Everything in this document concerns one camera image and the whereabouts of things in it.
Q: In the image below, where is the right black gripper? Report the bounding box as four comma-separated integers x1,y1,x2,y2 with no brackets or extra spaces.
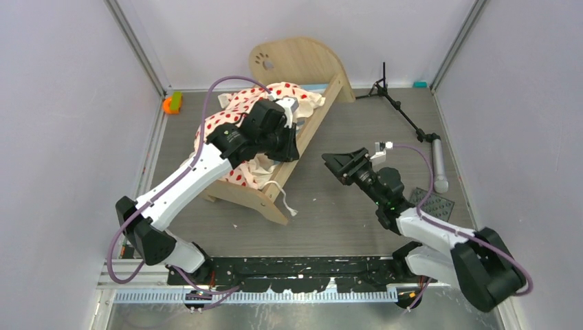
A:
322,147,385,207

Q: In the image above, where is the strawberry print ruffled blanket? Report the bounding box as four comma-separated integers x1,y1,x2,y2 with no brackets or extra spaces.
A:
191,82,326,189

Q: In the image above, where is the wooden pet bed frame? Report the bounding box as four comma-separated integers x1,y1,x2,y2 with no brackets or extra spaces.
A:
201,36,355,225

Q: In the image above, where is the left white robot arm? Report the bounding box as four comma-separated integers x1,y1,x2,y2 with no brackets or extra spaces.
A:
115,97,299,285

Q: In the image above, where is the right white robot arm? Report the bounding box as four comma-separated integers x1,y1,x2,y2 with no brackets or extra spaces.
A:
322,142,534,312

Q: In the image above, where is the black perforated pad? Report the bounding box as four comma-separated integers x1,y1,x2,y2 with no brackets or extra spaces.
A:
409,188,455,221

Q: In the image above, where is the black tripod stand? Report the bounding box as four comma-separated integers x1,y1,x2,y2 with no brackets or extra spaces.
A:
357,62,450,195

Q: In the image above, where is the orange green toy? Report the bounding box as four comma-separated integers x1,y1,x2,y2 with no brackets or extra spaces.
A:
162,91,184,115

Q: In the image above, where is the teal small block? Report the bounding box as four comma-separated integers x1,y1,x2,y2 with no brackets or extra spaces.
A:
412,81,429,89

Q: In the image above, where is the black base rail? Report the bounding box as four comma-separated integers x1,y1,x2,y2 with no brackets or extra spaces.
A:
98,256,459,309

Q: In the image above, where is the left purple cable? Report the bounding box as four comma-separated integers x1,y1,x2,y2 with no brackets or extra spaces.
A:
104,77,274,293

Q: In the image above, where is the purple cable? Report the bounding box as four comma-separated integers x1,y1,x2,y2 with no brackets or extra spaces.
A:
104,77,274,293
382,144,537,297

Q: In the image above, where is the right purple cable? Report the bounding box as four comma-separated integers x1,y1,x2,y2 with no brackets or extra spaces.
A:
382,144,537,297

